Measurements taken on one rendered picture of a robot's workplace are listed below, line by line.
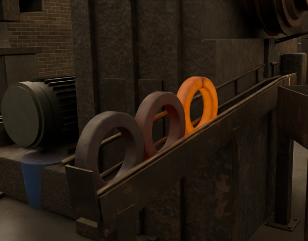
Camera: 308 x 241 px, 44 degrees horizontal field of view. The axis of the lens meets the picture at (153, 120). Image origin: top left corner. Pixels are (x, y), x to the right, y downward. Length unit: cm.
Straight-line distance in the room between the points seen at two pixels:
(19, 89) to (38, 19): 624
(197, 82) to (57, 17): 776
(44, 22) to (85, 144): 779
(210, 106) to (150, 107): 31
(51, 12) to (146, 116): 783
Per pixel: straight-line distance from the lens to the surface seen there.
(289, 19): 166
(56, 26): 868
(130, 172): 81
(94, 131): 74
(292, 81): 179
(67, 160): 79
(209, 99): 113
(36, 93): 214
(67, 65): 883
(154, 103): 88
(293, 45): 214
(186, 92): 102
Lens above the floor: 86
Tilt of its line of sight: 11 degrees down
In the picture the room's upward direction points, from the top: 2 degrees counter-clockwise
